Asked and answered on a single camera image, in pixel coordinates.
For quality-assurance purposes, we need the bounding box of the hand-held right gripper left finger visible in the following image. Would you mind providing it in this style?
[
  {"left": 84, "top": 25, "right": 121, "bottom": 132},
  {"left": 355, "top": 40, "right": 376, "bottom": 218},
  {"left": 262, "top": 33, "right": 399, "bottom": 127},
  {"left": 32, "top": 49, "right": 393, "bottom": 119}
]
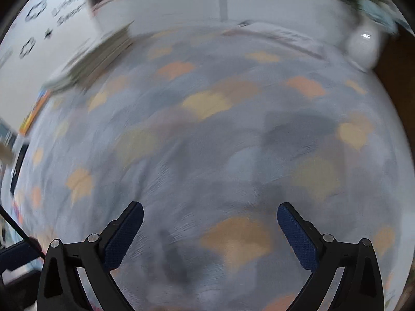
[{"left": 37, "top": 201, "right": 145, "bottom": 311}]

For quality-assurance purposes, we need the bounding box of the stack of books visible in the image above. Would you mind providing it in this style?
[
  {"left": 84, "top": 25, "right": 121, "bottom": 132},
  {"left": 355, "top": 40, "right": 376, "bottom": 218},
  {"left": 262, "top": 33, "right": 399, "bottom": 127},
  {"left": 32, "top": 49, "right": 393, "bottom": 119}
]
[{"left": 41, "top": 20, "right": 136, "bottom": 95}]

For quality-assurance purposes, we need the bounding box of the black cable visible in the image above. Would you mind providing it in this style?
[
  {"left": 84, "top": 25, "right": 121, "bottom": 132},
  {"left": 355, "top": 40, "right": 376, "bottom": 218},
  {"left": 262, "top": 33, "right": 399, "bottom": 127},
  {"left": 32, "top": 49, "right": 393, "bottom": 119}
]
[{"left": 0, "top": 203, "right": 46, "bottom": 261}]

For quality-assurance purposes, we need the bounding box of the brown wooden cabinet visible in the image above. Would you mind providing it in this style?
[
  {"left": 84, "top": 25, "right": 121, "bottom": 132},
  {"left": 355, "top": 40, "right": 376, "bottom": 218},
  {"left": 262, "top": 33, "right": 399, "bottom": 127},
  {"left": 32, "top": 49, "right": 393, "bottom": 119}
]
[{"left": 370, "top": 34, "right": 415, "bottom": 114}]

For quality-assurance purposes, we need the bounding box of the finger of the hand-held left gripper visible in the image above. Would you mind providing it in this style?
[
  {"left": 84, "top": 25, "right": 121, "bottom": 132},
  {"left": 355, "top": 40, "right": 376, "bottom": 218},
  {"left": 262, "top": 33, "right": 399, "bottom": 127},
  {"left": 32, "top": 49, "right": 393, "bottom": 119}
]
[{"left": 0, "top": 241, "right": 43, "bottom": 271}]

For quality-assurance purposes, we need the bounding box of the black flat device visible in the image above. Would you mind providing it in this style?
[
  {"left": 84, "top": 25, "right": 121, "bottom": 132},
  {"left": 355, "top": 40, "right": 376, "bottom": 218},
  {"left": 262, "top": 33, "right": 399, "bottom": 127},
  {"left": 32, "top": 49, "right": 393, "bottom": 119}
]
[{"left": 10, "top": 142, "right": 30, "bottom": 195}]

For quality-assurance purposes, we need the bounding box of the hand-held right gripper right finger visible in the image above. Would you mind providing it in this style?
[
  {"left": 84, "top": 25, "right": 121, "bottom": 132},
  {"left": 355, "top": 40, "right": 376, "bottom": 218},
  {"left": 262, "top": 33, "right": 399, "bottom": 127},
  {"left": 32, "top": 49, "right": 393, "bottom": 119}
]
[{"left": 276, "top": 202, "right": 385, "bottom": 311}]

